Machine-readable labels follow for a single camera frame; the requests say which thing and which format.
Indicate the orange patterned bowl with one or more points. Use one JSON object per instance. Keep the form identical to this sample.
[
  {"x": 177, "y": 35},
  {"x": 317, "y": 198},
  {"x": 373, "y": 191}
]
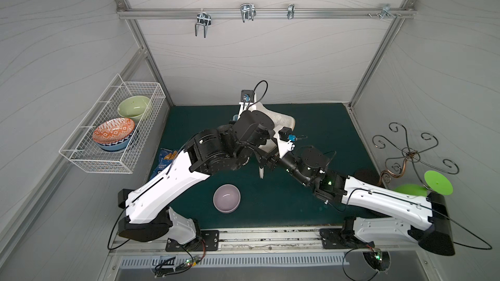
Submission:
[{"x": 113, "y": 130}]

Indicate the small metal hook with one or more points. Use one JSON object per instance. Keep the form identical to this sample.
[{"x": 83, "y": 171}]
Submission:
[{"x": 290, "y": 11}]

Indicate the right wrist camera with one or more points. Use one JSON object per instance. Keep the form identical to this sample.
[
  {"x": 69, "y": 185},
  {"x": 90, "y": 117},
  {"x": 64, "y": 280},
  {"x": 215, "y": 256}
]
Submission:
[{"x": 285, "y": 141}]

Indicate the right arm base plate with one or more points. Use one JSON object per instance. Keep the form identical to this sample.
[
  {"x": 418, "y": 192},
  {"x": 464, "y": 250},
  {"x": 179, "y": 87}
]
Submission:
[{"x": 335, "y": 238}]

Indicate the middle metal hook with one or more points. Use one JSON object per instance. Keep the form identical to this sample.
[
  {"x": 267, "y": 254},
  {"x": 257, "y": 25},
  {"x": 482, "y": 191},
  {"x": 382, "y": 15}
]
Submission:
[{"x": 248, "y": 12}]

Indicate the white wire wall basket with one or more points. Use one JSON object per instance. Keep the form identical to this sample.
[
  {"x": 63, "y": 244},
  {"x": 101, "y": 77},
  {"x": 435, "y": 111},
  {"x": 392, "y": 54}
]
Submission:
[{"x": 83, "y": 152}]

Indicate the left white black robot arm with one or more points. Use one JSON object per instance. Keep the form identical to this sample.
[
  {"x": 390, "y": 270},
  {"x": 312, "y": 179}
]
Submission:
[{"x": 148, "y": 214}]

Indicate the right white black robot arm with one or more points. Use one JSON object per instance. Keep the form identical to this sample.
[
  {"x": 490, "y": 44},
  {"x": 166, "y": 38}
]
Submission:
[{"x": 417, "y": 219}]

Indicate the cream mesh laundry bag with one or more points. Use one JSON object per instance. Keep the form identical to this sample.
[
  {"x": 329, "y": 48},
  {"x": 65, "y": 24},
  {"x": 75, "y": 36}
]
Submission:
[{"x": 279, "y": 120}]

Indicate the white slotted cable duct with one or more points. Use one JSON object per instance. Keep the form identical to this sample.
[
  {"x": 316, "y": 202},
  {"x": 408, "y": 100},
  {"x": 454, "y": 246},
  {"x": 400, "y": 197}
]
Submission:
[{"x": 240, "y": 260}]

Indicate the dark green table mat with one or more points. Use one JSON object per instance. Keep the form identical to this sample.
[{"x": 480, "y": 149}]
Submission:
[{"x": 277, "y": 199}]

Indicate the green round disc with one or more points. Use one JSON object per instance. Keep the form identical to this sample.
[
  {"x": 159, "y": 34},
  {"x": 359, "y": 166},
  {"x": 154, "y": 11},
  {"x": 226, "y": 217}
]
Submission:
[{"x": 438, "y": 183}]

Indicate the blue snack bag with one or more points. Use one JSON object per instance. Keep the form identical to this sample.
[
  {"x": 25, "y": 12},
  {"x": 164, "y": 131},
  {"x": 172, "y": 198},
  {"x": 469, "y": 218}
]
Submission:
[{"x": 165, "y": 158}]

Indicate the left double metal hook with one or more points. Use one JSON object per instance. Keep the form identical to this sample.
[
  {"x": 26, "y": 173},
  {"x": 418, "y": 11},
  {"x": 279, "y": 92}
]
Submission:
[{"x": 203, "y": 21}]

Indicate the green ceramic bowl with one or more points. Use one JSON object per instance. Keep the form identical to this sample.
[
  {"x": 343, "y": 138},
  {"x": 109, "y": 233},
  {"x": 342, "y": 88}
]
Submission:
[{"x": 136, "y": 108}]

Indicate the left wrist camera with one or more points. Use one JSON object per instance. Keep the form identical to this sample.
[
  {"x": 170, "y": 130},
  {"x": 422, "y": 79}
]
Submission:
[{"x": 247, "y": 99}]

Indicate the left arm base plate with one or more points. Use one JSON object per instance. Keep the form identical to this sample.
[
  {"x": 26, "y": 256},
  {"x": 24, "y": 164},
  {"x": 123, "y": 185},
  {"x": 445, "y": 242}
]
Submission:
[{"x": 207, "y": 240}]

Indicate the lilac ceramic bowl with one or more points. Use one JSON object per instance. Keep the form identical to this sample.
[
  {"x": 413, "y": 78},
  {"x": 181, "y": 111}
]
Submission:
[{"x": 227, "y": 198}]

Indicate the black scrolled metal stand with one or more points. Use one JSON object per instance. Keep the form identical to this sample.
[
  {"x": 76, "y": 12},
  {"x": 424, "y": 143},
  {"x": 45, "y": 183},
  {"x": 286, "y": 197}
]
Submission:
[{"x": 410, "y": 158}]

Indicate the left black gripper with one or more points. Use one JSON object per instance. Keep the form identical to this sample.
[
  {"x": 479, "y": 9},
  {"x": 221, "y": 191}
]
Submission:
[{"x": 242, "y": 118}]

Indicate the right metal hook bracket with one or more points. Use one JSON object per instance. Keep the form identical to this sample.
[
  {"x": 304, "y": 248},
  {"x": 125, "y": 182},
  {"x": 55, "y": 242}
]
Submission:
[{"x": 385, "y": 13}]

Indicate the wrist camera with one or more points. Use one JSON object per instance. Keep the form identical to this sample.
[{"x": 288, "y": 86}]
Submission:
[
  {"x": 285, "y": 141},
  {"x": 247, "y": 99}
]

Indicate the blue bowl under orange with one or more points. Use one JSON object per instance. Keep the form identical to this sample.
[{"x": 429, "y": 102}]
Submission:
[{"x": 115, "y": 146}]

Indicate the aluminium rail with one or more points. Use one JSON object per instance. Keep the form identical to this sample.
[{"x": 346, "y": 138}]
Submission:
[
  {"x": 269, "y": 14},
  {"x": 238, "y": 241}
]

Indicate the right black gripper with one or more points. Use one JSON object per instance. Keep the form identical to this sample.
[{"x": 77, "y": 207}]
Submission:
[{"x": 271, "y": 157}]

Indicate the aluminium front rail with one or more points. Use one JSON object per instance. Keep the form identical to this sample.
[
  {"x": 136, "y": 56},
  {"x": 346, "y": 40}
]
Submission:
[{"x": 238, "y": 241}]

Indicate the aluminium top rail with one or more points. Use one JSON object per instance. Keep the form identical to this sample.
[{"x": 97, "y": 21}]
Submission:
[{"x": 269, "y": 14}]

